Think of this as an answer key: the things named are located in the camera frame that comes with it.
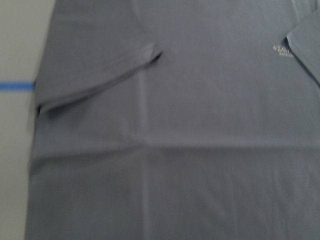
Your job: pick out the dark brown t-shirt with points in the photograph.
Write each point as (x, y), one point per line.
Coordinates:
(177, 120)

